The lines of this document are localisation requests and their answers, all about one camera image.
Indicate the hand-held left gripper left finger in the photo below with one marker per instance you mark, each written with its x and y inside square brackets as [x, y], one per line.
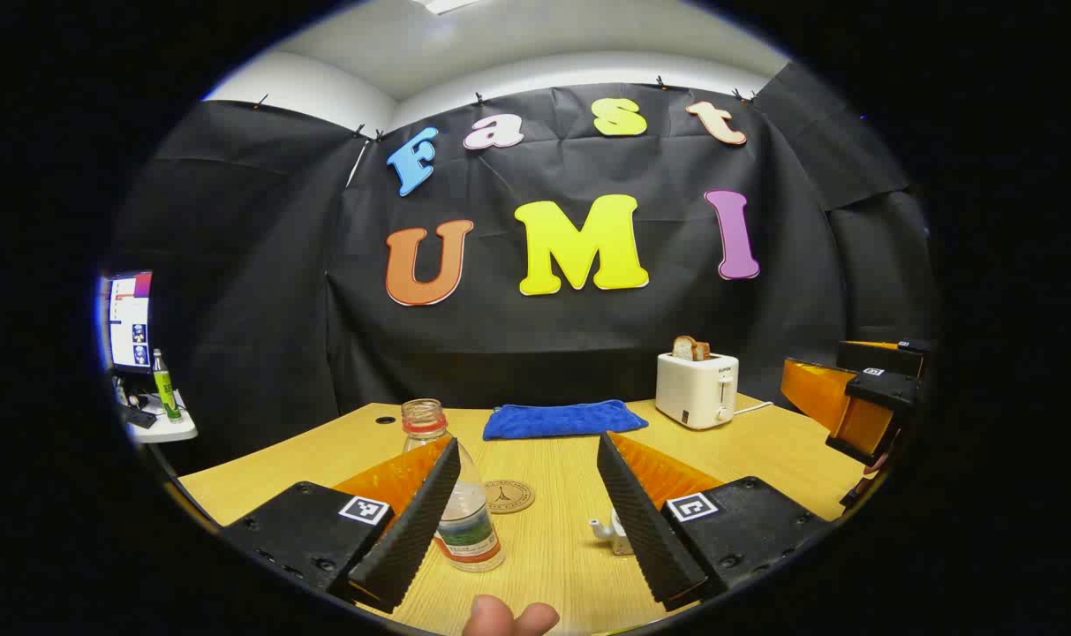
[411, 530]

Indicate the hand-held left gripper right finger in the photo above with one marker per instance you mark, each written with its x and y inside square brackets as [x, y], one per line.
[641, 530]

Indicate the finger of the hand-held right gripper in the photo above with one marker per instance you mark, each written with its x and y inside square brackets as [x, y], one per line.
[888, 355]
[888, 389]

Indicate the white floral teacup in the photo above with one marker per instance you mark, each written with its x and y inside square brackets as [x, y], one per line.
[620, 537]

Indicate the clear plastic water bottle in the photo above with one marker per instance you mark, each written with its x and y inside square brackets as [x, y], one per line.
[473, 530]

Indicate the round cork coaster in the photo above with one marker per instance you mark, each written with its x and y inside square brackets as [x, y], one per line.
[509, 496]

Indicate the green bottle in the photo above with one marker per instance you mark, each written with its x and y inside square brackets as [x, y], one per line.
[166, 389]

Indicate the blue towel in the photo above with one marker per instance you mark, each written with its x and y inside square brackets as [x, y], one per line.
[561, 420]

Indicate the white toaster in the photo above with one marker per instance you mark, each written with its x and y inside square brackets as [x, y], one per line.
[690, 389]

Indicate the brown toast slice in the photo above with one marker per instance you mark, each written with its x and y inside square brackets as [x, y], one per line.
[702, 352]

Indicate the pale toast slice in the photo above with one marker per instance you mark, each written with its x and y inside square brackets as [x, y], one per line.
[682, 348]

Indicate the white side table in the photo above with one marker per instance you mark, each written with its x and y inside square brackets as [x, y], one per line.
[169, 430]

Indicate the dark desk item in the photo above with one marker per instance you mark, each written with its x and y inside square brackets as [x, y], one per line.
[139, 416]

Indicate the computer monitor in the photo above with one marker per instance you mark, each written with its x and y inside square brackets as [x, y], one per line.
[129, 322]

